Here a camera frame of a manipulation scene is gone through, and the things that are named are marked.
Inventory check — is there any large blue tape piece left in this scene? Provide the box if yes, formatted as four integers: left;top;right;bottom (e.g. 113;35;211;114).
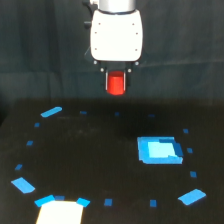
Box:
12;177;35;194

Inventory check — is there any blue tape of paper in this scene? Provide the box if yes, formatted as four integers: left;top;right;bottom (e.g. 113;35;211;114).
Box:
76;198;90;207
34;195;55;207

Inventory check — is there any large blue tape piece right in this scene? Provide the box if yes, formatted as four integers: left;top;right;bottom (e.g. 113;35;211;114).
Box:
178;189;206;206

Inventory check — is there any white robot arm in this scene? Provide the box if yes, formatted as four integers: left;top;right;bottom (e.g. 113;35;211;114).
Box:
82;0;143;96

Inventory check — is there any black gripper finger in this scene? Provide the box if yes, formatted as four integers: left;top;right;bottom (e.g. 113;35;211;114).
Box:
123;69;128;92
105;69;109;91

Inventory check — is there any blue tape right of paper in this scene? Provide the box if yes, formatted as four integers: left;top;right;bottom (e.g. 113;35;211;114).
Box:
76;198;90;207

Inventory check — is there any black backdrop curtain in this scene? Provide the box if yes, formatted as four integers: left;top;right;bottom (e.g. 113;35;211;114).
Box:
0;0;224;102

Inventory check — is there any long blue tape strip top-left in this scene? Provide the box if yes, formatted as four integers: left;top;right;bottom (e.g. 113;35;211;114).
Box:
41;107;62;118

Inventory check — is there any red cylindrical block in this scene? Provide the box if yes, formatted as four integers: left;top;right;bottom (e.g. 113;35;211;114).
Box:
107;71;125;95

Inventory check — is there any large blue tape piece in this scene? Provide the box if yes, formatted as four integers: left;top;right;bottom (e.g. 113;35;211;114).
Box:
178;189;206;206
12;177;35;194

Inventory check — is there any blue tape square pad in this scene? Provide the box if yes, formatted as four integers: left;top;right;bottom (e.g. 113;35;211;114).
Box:
137;137;183;165

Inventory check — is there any white paper sheet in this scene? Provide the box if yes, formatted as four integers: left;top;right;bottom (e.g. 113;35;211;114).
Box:
36;201;83;224

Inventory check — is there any blue tape left of paper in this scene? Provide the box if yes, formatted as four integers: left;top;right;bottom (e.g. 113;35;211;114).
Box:
34;195;55;207

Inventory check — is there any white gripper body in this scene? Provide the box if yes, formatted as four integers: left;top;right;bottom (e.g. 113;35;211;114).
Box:
85;10;143;72

